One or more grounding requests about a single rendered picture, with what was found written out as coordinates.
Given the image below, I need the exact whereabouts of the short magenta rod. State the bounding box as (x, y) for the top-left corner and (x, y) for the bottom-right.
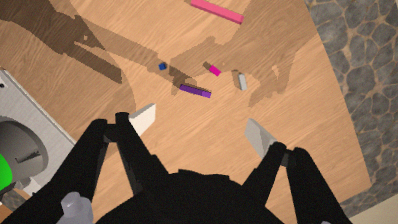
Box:
(209, 65), (221, 76)

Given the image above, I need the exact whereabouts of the small blue cube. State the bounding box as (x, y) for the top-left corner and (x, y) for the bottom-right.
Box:
(159, 63), (166, 70)

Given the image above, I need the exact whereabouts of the pink flat bar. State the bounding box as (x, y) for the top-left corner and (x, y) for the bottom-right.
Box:
(191, 0), (245, 25)

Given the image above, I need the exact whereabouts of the purple rod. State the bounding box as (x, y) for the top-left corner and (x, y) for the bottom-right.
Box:
(179, 84), (211, 98)

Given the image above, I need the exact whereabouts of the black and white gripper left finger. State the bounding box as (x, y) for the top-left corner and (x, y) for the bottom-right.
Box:
(0, 103), (192, 224)

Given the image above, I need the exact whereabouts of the grey rod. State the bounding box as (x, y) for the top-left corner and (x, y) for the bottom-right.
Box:
(237, 73), (247, 91)

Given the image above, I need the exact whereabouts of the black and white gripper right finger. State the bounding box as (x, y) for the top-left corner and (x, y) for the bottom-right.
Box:
(223, 118), (353, 224)

